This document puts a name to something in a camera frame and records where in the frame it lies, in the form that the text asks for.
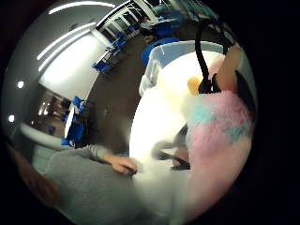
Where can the blue chair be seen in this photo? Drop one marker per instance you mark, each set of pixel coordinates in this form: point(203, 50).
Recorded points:
point(101, 66)
point(78, 103)
point(115, 49)
point(74, 132)

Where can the long ceiling light strip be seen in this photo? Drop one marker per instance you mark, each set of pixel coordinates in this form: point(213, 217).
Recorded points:
point(64, 40)
point(82, 5)

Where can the white table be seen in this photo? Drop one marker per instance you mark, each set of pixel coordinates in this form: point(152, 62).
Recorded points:
point(69, 120)

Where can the blue round seat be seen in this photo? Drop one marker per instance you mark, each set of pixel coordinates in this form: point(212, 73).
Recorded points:
point(156, 47)

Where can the person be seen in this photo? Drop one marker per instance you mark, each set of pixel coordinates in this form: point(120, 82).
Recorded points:
point(90, 187)

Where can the clear plastic storage bin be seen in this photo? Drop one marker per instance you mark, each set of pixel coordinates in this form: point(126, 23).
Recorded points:
point(156, 62)

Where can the pink and blue soft toy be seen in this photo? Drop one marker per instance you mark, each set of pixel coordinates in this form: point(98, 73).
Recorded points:
point(218, 140)

